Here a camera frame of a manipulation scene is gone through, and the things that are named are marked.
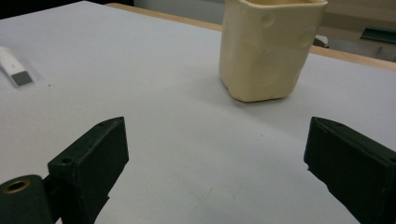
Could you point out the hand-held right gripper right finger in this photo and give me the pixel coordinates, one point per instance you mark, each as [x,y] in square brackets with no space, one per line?
[351,168]

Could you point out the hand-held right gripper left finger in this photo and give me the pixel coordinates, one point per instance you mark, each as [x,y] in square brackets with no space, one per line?
[93,161]

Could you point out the white tube with grey cap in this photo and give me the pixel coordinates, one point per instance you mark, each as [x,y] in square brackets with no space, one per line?
[14,67]

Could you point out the cream soft container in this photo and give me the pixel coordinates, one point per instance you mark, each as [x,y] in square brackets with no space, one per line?
[264,53]

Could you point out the dark green flat object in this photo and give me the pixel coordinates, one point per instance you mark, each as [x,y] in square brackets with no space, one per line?
[378,34]

